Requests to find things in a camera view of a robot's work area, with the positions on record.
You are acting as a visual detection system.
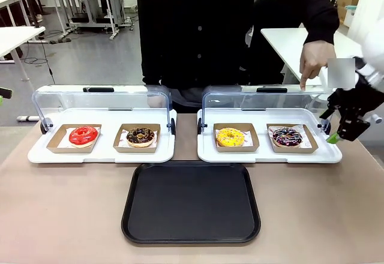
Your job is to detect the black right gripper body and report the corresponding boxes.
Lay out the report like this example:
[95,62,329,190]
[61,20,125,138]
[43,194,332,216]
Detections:
[327,71,373,121]

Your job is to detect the clear display case lid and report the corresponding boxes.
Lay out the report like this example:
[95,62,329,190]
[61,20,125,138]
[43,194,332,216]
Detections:
[31,84,174,134]
[201,84,331,134]

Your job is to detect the person left forearm black sleeve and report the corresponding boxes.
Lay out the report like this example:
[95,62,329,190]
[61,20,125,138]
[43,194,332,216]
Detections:
[302,0,341,46]

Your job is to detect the brown cardboard donut tray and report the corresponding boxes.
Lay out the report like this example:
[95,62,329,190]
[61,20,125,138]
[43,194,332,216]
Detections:
[113,123,161,154]
[213,122,260,153]
[46,123,103,154]
[266,122,319,154]

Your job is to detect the dark purple drizzled donut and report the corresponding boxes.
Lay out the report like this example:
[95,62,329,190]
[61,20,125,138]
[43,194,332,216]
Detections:
[271,126,304,149]

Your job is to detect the red glazed donut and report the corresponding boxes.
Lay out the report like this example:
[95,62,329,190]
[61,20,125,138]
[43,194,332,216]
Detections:
[68,125,100,149]

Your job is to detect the yellow sprinkled donut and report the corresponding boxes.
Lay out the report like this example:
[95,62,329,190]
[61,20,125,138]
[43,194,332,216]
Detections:
[215,127,246,148]

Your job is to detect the chocolate glazed donut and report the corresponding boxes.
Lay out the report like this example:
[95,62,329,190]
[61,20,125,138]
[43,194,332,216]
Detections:
[125,127,157,148]

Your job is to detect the black plastic serving tray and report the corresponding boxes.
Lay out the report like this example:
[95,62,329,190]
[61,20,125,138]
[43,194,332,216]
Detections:
[121,161,262,245]

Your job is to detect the person left hand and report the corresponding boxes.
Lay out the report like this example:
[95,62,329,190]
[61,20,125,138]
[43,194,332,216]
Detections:
[299,40,337,92]

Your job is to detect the white printed paper liner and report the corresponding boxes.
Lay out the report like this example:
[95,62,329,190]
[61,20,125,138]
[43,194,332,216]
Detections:
[215,128,251,148]
[56,127,101,150]
[268,124,311,149]
[118,129,158,149]

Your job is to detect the white desk with white legs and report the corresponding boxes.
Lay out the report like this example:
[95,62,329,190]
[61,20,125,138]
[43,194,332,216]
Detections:
[0,25,47,122]

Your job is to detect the white display case base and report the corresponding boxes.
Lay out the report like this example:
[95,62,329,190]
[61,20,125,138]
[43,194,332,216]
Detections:
[27,107,178,164]
[197,107,343,164]

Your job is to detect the white side table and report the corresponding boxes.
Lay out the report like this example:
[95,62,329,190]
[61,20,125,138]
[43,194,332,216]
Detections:
[260,27,364,97]

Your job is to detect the black tripod stand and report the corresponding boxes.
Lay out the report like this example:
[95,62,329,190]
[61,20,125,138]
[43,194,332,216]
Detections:
[20,0,41,28]

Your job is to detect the brown cardboard box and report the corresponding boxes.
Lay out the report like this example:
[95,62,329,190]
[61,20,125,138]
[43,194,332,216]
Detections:
[337,0,362,27]

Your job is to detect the person torso black cardigan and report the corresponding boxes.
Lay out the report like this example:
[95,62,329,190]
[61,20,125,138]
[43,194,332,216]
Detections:
[136,0,341,113]

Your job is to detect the black floor cable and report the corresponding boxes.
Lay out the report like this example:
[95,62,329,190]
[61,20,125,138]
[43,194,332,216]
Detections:
[23,29,56,85]

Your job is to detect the black lid handle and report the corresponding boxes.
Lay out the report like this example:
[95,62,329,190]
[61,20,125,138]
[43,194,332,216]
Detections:
[256,87,288,94]
[82,86,115,93]

